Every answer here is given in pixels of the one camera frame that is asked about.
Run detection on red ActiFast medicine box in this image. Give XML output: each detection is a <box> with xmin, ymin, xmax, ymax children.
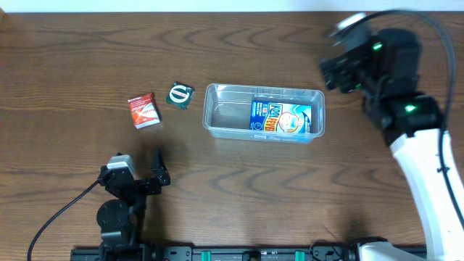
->
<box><xmin>128</xmin><ymin>93</ymin><xmax>161</xmax><ymax>129</ymax></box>

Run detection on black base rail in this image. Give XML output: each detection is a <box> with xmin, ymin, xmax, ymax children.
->
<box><xmin>70</xmin><ymin>244</ymin><xmax>358</xmax><ymax>261</ymax></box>

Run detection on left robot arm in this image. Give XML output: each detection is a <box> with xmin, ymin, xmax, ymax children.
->
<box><xmin>96</xmin><ymin>149</ymin><xmax>170</xmax><ymax>260</ymax></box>

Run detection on green round-logo box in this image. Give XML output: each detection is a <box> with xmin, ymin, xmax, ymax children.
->
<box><xmin>165</xmin><ymin>81</ymin><xmax>195</xmax><ymax>110</ymax></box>

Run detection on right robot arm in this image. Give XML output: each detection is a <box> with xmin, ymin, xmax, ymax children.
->
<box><xmin>320</xmin><ymin>28</ymin><xmax>463</xmax><ymax>260</ymax></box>

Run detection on clear plastic container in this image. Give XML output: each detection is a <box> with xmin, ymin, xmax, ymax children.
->
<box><xmin>203</xmin><ymin>83</ymin><xmax>326</xmax><ymax>144</ymax></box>

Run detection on blue Kool Fever box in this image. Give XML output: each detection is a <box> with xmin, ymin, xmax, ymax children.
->
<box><xmin>249</xmin><ymin>100</ymin><xmax>312</xmax><ymax>133</ymax></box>

